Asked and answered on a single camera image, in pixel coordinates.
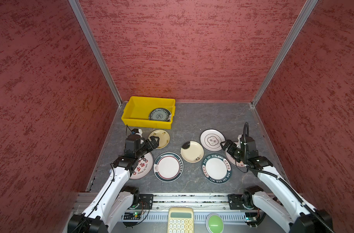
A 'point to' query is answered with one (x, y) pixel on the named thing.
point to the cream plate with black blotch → (192, 151)
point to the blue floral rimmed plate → (159, 114)
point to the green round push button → (215, 223)
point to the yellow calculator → (180, 220)
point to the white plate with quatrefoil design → (210, 140)
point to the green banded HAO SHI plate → (217, 169)
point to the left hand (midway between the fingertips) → (154, 143)
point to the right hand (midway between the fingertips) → (223, 149)
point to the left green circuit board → (132, 215)
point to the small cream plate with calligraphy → (164, 137)
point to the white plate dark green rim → (169, 118)
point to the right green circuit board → (251, 217)
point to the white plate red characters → (144, 167)
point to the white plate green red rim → (168, 167)
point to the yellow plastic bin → (136, 110)
